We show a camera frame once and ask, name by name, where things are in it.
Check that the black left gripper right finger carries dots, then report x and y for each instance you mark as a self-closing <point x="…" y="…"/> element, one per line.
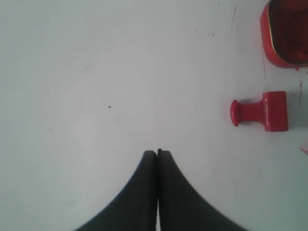
<point x="181" y="207"/>

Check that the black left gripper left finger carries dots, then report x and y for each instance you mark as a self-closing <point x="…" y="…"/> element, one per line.
<point x="135" y="207"/>

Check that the red stamp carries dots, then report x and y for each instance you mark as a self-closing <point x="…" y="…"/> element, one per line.
<point x="271" y="111"/>

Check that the red ink paste tin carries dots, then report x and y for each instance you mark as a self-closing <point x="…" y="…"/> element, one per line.
<point x="284" y="30"/>

